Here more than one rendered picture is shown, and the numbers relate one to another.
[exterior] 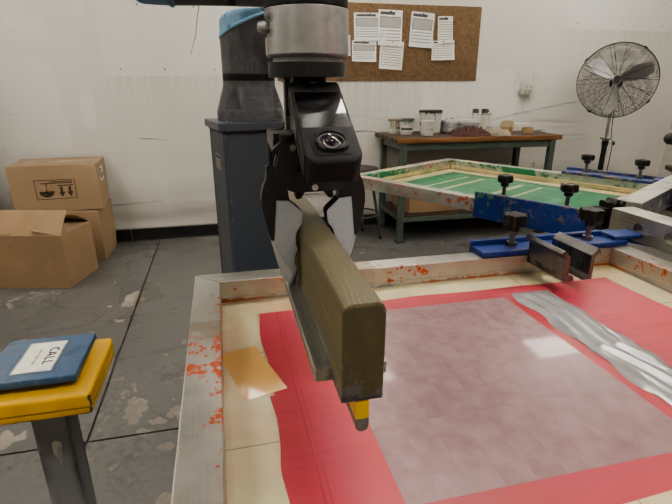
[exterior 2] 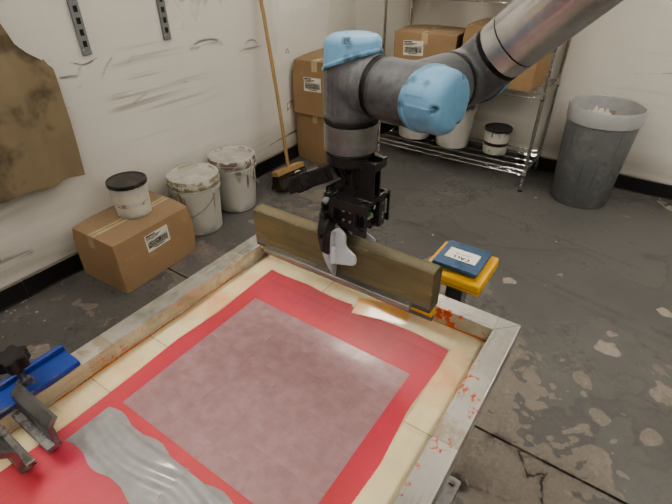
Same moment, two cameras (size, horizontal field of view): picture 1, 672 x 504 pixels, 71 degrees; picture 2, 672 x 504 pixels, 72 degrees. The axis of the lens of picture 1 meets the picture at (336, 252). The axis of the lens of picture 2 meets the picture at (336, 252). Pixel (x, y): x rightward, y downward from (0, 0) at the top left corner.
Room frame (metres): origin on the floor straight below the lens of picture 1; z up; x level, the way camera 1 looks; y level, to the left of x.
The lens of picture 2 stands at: (0.92, -0.41, 1.55)
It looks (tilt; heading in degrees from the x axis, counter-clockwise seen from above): 34 degrees down; 138
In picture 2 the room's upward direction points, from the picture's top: straight up
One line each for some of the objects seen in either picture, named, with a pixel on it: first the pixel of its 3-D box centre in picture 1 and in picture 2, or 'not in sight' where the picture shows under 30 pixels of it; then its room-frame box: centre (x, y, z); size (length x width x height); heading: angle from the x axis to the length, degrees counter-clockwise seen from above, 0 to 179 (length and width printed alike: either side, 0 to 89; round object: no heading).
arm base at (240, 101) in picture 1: (249, 97); not in sight; (1.14, 0.20, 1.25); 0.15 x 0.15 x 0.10
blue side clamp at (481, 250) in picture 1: (547, 255); not in sight; (0.83, -0.39, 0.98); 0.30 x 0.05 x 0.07; 103
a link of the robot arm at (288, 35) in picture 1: (303, 38); (351, 136); (0.47, 0.03, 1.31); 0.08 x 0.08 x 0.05
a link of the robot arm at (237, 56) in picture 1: (250, 41); not in sight; (1.14, 0.19, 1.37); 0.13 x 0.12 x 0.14; 93
